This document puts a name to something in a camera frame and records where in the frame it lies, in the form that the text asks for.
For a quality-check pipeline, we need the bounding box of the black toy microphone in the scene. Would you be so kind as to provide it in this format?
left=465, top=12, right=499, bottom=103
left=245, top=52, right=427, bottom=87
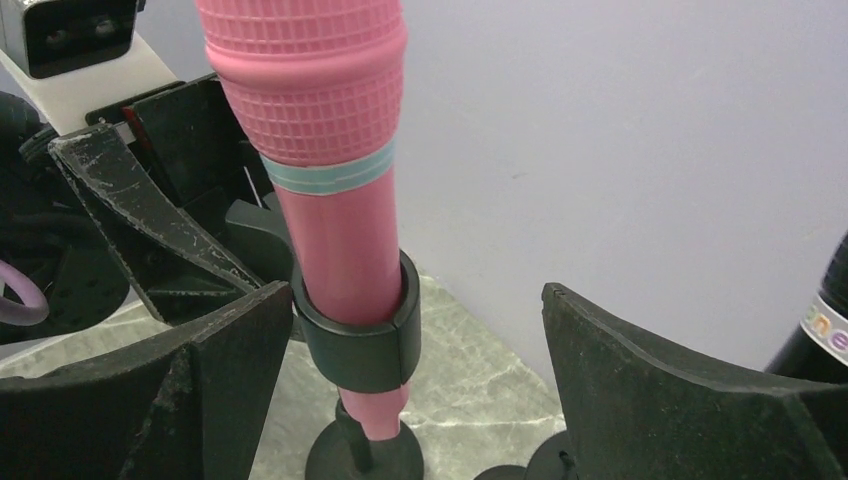
left=766, top=238, right=847, bottom=384

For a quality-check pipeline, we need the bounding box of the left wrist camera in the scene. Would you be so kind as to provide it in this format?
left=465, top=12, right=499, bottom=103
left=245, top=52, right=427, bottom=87
left=1, top=0, right=177, bottom=135

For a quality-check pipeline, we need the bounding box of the black stand for pink microphone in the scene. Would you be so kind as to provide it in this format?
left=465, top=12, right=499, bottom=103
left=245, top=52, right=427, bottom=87
left=224, top=200, right=425, bottom=479

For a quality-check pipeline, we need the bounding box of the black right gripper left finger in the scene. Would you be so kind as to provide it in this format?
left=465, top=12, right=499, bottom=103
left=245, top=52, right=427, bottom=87
left=1, top=282, right=293, bottom=479

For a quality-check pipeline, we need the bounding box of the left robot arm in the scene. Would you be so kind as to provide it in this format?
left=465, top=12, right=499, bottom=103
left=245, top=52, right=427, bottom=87
left=1, top=74, right=294, bottom=344

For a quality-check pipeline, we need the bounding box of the pink toy microphone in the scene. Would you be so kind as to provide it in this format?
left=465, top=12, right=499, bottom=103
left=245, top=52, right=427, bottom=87
left=196, top=1, right=408, bottom=441

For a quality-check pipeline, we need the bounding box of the black shock mount stand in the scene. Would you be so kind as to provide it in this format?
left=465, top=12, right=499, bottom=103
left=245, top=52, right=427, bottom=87
left=475, top=431, right=579, bottom=480

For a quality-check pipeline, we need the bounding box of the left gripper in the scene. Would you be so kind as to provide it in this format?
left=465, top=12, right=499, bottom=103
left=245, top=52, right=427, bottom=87
left=48, top=73, right=273, bottom=325

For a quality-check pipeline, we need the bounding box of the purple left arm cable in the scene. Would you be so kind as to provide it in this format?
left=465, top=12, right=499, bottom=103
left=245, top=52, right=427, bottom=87
left=0, top=259, right=51, bottom=327

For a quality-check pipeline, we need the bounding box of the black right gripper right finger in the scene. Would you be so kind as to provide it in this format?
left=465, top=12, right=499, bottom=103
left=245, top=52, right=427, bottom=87
left=541, top=283, right=847, bottom=479

